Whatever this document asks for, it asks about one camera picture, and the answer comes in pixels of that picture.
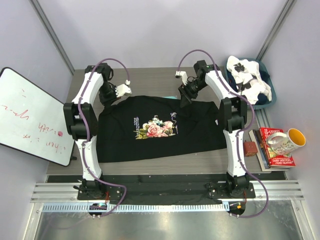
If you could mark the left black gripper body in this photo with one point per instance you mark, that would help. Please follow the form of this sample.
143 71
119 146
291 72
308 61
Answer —
107 93

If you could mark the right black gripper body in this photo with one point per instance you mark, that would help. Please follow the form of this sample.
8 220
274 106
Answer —
193 87

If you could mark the black floral t-shirt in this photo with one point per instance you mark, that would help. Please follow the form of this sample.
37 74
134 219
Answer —
146 127

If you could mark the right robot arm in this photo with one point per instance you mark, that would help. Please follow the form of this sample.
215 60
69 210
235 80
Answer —
232 118

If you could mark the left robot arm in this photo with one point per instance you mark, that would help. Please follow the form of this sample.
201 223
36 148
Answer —
82 124

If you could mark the teal folding board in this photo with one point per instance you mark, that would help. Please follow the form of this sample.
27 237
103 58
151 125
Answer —
170 97

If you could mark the white t-shirt in basket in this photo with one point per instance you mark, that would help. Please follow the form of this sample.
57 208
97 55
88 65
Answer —
250 80

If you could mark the blue laundry basket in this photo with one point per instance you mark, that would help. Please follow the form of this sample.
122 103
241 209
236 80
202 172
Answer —
271 82

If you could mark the dark blue book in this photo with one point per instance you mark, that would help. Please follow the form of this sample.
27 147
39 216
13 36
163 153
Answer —
262 160

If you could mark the whiteboard with red writing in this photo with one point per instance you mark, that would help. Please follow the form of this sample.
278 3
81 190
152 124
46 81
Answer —
32 121

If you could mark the floral mug yellow inside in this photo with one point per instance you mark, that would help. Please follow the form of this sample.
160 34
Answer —
283 143

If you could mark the red book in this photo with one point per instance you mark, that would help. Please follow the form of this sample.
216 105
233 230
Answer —
274 160

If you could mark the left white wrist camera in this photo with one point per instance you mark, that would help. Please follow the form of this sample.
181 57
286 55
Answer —
122 90

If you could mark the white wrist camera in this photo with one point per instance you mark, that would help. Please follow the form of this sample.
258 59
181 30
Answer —
182 75
122 90

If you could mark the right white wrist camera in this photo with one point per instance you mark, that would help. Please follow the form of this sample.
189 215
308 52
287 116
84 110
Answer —
182 75

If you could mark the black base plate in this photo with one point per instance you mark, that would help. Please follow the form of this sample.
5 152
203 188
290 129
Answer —
172 189

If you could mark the aluminium rail frame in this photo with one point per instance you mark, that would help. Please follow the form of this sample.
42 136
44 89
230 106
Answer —
172 207

